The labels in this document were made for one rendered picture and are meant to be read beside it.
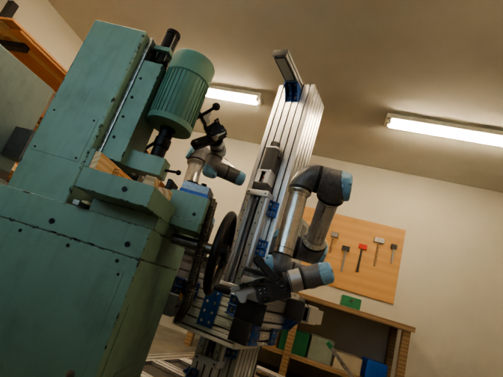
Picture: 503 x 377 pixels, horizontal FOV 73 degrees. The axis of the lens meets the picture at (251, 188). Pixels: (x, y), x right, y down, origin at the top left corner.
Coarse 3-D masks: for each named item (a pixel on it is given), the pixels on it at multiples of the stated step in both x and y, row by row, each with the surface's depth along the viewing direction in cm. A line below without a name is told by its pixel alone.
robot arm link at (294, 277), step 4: (288, 272) 114; (292, 272) 114; (296, 272) 113; (288, 276) 114; (292, 276) 113; (296, 276) 113; (300, 276) 112; (292, 280) 112; (296, 280) 112; (300, 280) 112; (292, 284) 112; (296, 284) 112; (300, 284) 112; (292, 288) 112; (296, 288) 112; (300, 288) 113
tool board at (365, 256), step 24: (312, 216) 439; (336, 216) 434; (336, 240) 424; (360, 240) 420; (384, 240) 413; (336, 264) 415; (360, 264) 410; (384, 264) 406; (360, 288) 401; (384, 288) 397
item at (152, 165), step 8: (136, 152) 123; (128, 160) 122; (136, 160) 122; (144, 160) 121; (152, 160) 121; (160, 160) 121; (128, 168) 123; (136, 168) 121; (144, 168) 121; (152, 168) 120; (160, 168) 120; (168, 168) 127; (144, 176) 127; (152, 176) 123; (160, 176) 121
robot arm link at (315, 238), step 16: (320, 176) 133; (336, 176) 133; (352, 176) 135; (320, 192) 136; (336, 192) 134; (320, 208) 143; (336, 208) 143; (320, 224) 148; (304, 240) 159; (320, 240) 154; (304, 256) 160; (320, 256) 159
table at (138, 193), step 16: (80, 176) 90; (96, 176) 90; (112, 176) 90; (96, 192) 89; (112, 192) 89; (128, 192) 89; (144, 192) 88; (160, 192) 94; (144, 208) 90; (160, 208) 97; (176, 224) 107; (192, 224) 107
